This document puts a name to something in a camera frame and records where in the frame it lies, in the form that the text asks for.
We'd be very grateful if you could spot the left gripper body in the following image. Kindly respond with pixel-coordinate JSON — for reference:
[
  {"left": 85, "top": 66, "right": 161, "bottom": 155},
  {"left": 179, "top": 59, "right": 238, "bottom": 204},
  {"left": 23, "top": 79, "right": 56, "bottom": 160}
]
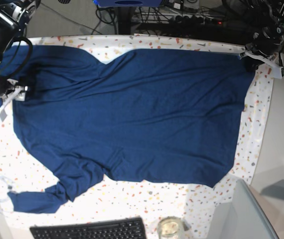
[{"left": 245, "top": 26, "right": 284, "bottom": 60}]

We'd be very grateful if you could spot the dark blue t-shirt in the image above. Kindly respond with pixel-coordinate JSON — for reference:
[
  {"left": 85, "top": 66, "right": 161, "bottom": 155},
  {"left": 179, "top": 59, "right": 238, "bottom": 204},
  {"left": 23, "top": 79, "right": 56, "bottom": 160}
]
[{"left": 8, "top": 45, "right": 255, "bottom": 214}]

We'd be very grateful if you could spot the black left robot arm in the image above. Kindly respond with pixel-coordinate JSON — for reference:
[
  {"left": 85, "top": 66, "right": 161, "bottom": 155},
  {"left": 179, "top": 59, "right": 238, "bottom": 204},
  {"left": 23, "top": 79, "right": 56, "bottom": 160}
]
[{"left": 222, "top": 0, "right": 284, "bottom": 79}]

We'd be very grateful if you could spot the black power strip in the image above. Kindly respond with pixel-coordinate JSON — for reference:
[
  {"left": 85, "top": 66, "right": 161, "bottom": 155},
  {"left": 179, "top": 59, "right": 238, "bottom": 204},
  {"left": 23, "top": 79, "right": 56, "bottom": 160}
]
[{"left": 173, "top": 15, "right": 223, "bottom": 26}]

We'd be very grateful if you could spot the blue box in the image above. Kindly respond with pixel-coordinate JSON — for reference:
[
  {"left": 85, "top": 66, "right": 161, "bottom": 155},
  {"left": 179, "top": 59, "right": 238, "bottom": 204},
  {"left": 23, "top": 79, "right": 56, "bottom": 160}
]
[{"left": 93, "top": 0, "right": 167, "bottom": 7}]

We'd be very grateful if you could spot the white terrazzo tablecloth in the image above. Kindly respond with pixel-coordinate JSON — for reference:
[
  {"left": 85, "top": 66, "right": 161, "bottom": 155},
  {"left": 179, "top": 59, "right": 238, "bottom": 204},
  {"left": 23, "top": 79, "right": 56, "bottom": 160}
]
[{"left": 0, "top": 34, "right": 278, "bottom": 236}]

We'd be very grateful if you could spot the grey monitor back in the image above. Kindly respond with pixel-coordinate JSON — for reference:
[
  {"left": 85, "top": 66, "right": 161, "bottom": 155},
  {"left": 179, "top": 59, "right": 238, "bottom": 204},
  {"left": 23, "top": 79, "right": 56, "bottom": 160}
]
[{"left": 207, "top": 179, "right": 278, "bottom": 239}]

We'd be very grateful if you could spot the glass jar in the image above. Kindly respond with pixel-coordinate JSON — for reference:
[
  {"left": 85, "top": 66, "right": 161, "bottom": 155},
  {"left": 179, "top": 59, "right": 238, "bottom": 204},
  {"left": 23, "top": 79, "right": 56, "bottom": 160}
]
[{"left": 157, "top": 217, "right": 185, "bottom": 239}]

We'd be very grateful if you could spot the black keyboard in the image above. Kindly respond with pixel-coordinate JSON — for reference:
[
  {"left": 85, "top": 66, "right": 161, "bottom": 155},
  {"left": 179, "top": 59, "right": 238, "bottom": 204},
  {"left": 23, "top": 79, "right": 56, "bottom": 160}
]
[{"left": 29, "top": 217, "right": 146, "bottom": 239}]

